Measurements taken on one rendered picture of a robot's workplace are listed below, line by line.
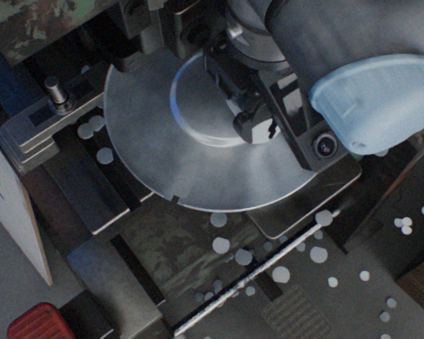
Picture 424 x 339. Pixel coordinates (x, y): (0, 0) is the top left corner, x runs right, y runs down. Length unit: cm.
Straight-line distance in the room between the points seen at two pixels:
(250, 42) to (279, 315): 87
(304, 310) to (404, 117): 96
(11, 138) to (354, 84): 53
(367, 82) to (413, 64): 3
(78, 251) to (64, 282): 67
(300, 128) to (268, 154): 16
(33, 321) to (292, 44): 45
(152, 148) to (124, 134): 4
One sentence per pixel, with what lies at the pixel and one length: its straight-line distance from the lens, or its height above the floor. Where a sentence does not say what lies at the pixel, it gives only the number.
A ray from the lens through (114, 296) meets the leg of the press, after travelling 82.
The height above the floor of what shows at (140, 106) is 78.
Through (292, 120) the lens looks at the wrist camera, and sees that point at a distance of 55.
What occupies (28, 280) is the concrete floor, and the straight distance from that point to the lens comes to 153.
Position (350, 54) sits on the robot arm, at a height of 113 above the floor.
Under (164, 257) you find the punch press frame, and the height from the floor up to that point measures 65.
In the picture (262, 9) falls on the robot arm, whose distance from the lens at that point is 42.
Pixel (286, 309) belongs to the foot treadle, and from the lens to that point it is 130.
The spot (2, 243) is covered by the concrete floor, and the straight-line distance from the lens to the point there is 157.
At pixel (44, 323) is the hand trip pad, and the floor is 76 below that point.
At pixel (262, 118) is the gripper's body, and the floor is 90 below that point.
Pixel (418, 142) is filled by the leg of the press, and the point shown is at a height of 62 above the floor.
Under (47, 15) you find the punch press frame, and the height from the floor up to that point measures 109.
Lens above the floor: 144
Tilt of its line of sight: 70 degrees down
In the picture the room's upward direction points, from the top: 3 degrees counter-clockwise
